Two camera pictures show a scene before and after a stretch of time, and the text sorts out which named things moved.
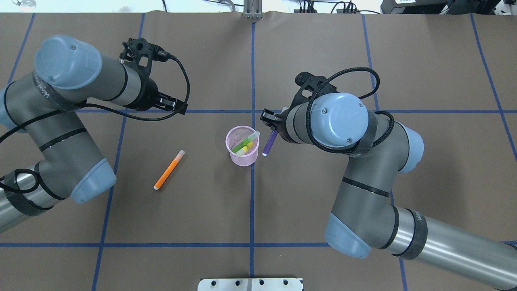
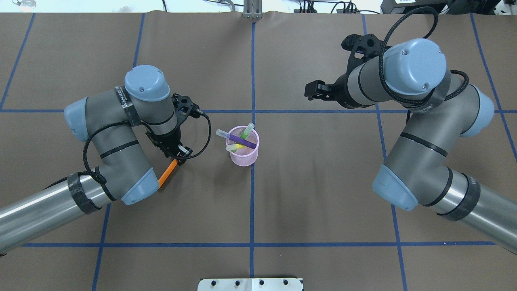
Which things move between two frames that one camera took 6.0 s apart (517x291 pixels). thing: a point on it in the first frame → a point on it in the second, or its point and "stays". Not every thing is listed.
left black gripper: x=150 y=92 → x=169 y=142
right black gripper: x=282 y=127 → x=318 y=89
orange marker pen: x=170 y=169 stays
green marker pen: x=243 y=143 → x=247 y=130
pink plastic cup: x=235 y=135 stays
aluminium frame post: x=253 y=9 stays
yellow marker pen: x=244 y=150 → x=234 y=146
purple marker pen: x=270 y=142 → x=236 y=139
